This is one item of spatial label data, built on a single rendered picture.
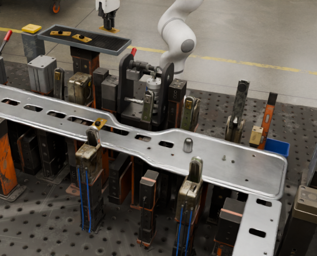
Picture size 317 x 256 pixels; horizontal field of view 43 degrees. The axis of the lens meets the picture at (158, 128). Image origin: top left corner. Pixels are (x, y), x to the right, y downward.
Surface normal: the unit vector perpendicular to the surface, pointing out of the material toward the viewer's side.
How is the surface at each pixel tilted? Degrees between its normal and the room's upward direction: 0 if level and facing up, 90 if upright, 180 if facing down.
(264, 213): 0
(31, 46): 90
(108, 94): 90
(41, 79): 90
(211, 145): 0
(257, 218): 0
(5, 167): 90
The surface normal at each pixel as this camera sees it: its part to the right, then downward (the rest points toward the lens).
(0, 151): 0.93, 0.25
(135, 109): 0.05, -0.81
